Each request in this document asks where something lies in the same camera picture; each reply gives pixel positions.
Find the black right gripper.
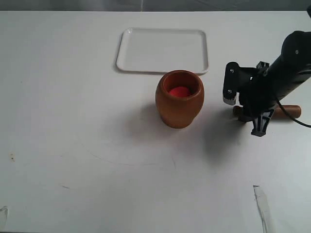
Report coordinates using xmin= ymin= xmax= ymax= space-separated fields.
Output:
xmin=223 ymin=61 xmax=279 ymax=136

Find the wooden pestle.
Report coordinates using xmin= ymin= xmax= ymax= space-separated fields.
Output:
xmin=233 ymin=105 xmax=302 ymax=120

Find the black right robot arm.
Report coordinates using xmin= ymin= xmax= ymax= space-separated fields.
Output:
xmin=223 ymin=31 xmax=311 ymax=137

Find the brown wooden mortar cup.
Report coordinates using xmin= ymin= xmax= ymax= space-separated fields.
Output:
xmin=155 ymin=70 xmax=205 ymax=129

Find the red ball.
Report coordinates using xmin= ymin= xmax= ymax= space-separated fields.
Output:
xmin=169 ymin=86 xmax=191 ymax=98

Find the white rectangular tray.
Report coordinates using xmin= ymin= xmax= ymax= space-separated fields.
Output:
xmin=116 ymin=28 xmax=208 ymax=75

